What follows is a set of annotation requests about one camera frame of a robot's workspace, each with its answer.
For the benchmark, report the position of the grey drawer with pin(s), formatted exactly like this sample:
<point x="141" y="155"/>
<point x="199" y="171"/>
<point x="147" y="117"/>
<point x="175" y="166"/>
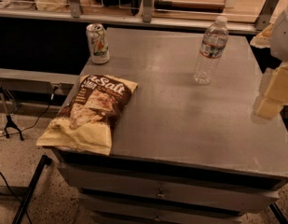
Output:
<point x="109" y="210"/>
<point x="125" y="186"/>

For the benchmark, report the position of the grey metal shelf rail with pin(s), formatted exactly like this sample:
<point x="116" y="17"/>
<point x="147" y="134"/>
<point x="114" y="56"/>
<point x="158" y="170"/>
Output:
<point x="155" y="23"/>

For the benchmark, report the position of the white green soda can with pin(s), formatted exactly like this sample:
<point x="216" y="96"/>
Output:
<point x="98" y="44"/>

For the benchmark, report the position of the grey drawer cabinet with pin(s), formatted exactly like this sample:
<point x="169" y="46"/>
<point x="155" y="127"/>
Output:
<point x="175" y="130"/>

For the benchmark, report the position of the black tripod stand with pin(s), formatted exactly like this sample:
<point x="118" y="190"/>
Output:
<point x="10" y="123"/>

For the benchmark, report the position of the grey metal bracket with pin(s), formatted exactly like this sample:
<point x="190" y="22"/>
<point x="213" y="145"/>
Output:
<point x="263" y="19"/>

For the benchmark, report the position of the clear plastic water bottle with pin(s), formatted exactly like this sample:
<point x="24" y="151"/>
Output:
<point x="211" y="50"/>

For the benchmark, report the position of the top grey drawer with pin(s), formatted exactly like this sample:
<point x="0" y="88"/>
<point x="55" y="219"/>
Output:
<point x="125" y="186"/>

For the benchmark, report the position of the brown and cream chip bag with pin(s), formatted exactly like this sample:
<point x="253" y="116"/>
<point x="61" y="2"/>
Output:
<point x="87" y="122"/>

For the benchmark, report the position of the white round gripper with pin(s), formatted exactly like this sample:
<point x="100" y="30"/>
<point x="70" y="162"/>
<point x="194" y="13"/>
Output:
<point x="283" y="36"/>

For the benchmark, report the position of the black slanted metal leg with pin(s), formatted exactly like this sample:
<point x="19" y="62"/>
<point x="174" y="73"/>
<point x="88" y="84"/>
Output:
<point x="45" y="160"/>

